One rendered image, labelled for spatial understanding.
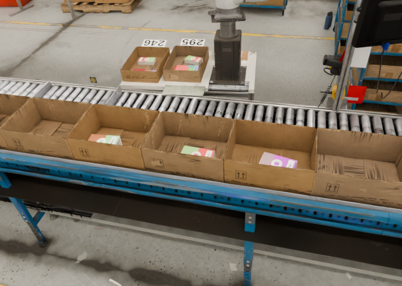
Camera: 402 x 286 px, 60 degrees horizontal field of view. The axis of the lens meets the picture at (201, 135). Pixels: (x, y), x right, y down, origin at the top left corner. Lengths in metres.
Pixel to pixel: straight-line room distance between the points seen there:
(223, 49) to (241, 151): 0.89
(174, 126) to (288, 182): 0.67
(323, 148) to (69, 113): 1.41
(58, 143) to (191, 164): 0.69
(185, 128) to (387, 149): 0.99
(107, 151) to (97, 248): 1.05
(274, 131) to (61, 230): 1.76
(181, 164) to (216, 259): 0.99
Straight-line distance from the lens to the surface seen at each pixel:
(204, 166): 1.58
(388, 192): 1.62
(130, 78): 2.69
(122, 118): 1.97
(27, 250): 2.84
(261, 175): 1.55
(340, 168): 1.78
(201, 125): 1.81
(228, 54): 2.46
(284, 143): 1.80
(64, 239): 2.77
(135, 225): 2.31
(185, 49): 2.91
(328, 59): 2.22
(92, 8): 6.34
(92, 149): 1.78
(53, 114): 2.22
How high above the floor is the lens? 2.13
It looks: 41 degrees down
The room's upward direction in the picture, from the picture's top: 5 degrees counter-clockwise
